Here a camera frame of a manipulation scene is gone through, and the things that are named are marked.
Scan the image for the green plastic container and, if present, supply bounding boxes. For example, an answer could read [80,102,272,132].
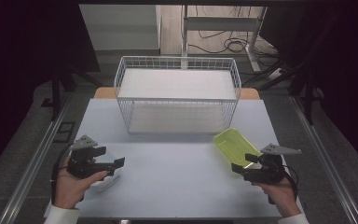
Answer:
[213,127,263,169]

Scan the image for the black floor cables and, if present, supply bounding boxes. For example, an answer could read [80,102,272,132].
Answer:
[187,5,282,68]

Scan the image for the white wire shelf rack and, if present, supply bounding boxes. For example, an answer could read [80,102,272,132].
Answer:
[113,55,242,135]

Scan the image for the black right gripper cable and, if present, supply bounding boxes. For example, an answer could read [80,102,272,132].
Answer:
[268,165,300,206]

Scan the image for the dark curtain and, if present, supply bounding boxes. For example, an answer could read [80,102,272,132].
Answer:
[0,0,101,183]
[259,0,358,176]

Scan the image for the person's right hand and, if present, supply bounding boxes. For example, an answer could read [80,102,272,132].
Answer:
[251,179,303,218]

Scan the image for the white metal desk frame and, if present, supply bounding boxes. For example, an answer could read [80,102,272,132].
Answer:
[181,4,269,73]

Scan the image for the aluminium rail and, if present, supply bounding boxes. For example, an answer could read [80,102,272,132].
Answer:
[289,95,358,224]
[0,92,73,224]

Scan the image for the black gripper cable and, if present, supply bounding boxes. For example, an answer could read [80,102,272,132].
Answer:
[268,165,300,206]
[50,145,76,205]

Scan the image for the white plastic container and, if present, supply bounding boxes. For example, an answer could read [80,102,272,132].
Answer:
[89,151,123,193]

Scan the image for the wooden board under table top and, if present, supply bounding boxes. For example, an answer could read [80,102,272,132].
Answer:
[93,86,261,101]

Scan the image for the black metal stand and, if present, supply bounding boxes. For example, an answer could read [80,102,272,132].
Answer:
[287,69,325,126]
[40,63,104,123]

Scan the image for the black floor bracket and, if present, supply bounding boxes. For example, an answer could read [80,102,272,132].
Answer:
[53,120,76,145]

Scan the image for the white cabinet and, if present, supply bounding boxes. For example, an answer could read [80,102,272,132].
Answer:
[78,4,162,58]

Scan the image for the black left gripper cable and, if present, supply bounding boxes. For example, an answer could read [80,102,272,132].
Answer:
[50,145,76,205]

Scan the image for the person's left hand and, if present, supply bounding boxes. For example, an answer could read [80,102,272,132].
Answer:
[53,156,109,210]

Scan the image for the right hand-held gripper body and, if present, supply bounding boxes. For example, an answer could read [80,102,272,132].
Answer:
[242,143,303,185]

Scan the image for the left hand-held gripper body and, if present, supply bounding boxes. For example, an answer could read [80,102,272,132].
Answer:
[66,134,107,180]

